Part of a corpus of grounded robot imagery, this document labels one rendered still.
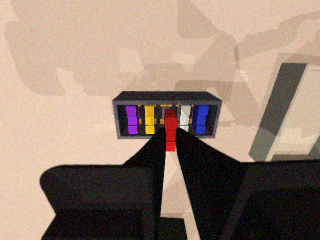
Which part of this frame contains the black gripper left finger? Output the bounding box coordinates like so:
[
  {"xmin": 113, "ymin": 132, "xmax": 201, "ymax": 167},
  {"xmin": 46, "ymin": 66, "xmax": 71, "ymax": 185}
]
[{"xmin": 39, "ymin": 128, "xmax": 166, "ymax": 240}]

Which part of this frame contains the red fuse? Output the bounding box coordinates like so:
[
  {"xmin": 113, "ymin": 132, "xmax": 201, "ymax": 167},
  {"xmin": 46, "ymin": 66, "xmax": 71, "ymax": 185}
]
[{"xmin": 164, "ymin": 105, "xmax": 177, "ymax": 152}]

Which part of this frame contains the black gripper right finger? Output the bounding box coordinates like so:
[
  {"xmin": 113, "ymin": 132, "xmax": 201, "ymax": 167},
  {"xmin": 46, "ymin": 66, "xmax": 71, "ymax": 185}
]
[{"xmin": 175, "ymin": 128, "xmax": 320, "ymax": 240}]

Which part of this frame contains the beige shallow tray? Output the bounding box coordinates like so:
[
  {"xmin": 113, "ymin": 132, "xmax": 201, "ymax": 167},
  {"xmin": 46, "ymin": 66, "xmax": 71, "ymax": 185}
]
[{"xmin": 248, "ymin": 63, "xmax": 320, "ymax": 162}]

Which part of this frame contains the yellow fuse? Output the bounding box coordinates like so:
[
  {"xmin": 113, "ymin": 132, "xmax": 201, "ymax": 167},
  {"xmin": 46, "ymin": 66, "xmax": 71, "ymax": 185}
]
[{"xmin": 145, "ymin": 105, "xmax": 155, "ymax": 134}]

